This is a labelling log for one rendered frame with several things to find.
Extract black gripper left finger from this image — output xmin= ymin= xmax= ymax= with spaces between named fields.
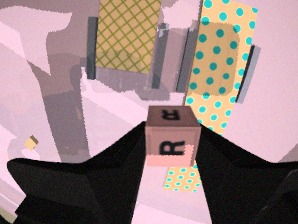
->
xmin=7 ymin=121 xmax=146 ymax=224

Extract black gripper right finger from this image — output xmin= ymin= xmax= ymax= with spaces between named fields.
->
xmin=194 ymin=123 xmax=298 ymax=224

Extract pink cube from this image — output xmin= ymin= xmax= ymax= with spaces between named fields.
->
xmin=145 ymin=105 xmax=202 ymax=168

